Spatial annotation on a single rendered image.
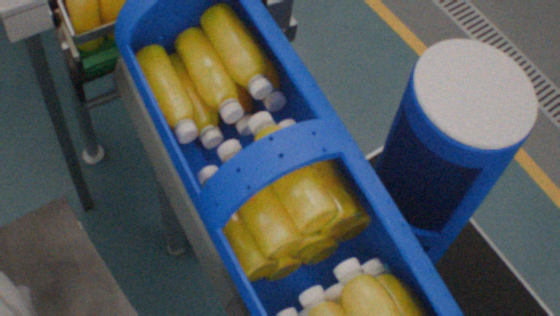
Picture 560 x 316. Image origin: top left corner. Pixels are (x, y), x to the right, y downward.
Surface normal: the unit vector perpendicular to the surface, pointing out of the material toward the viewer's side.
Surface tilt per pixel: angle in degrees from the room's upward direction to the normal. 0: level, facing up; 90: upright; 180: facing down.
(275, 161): 14
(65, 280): 4
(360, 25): 0
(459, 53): 0
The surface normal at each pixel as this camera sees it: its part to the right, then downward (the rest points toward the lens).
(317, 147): 0.29, -0.59
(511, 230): 0.07, -0.51
